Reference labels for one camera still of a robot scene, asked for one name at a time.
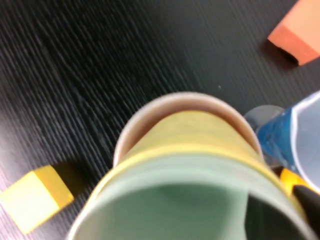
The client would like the pink plastic cup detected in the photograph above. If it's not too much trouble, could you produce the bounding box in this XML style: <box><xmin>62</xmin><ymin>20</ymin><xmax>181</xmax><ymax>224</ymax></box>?
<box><xmin>112</xmin><ymin>91</ymin><xmax>263</xmax><ymax>168</ymax></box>

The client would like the blue paper cup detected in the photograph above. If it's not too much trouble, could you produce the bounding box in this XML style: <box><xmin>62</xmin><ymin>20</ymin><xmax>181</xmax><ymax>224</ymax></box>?
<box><xmin>256</xmin><ymin>91</ymin><xmax>320</xmax><ymax>195</ymax></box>

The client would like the orange arch block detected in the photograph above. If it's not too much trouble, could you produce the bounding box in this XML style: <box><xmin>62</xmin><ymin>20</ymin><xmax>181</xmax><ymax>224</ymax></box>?
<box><xmin>266</xmin><ymin>0</ymin><xmax>320</xmax><ymax>67</ymax></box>

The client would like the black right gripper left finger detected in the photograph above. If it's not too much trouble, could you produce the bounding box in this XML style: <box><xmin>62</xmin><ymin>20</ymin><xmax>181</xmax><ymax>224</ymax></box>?
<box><xmin>246</xmin><ymin>192</ymin><xmax>310</xmax><ymax>240</ymax></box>

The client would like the green plastic cup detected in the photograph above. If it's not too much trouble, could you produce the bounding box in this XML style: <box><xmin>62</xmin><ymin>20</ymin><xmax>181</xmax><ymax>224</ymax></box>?
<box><xmin>67</xmin><ymin>153</ymin><xmax>320</xmax><ymax>240</ymax></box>

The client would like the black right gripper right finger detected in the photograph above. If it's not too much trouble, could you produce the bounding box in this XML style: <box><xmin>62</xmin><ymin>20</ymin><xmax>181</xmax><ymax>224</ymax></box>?
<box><xmin>292</xmin><ymin>184</ymin><xmax>320</xmax><ymax>203</ymax></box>

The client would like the yellow plastic cup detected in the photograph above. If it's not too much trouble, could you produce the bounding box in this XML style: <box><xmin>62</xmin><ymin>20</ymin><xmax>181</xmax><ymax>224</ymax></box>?
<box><xmin>92</xmin><ymin>109</ymin><xmax>308</xmax><ymax>218</ymax></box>

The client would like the yellow foam cube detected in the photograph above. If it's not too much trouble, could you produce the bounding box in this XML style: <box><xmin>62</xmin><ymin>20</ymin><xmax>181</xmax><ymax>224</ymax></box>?
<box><xmin>0</xmin><ymin>164</ymin><xmax>75</xmax><ymax>235</ymax></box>

